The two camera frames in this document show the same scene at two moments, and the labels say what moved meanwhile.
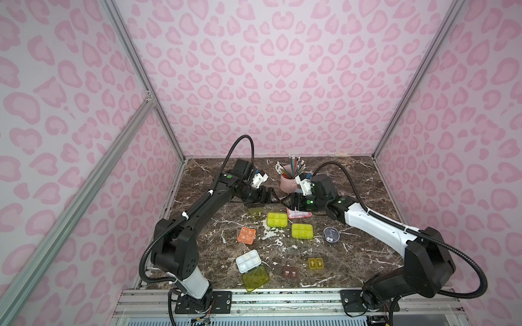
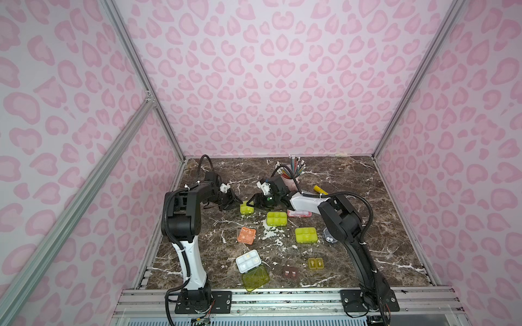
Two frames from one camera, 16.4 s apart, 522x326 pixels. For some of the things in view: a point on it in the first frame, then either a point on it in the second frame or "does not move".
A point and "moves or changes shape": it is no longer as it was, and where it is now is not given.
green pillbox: x=302 y=231 moves or changes shape
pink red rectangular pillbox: x=293 y=214 does not move
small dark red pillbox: x=290 y=272 does not move
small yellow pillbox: x=315 y=263 does not move
